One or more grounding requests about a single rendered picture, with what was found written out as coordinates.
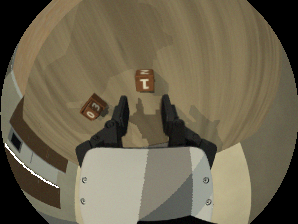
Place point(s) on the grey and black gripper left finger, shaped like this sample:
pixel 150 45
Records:
pixel 112 133

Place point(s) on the brown number cube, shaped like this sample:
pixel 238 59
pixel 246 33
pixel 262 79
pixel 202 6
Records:
pixel 144 80
pixel 92 110

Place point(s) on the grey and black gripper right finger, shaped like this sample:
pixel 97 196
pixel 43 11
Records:
pixel 175 129

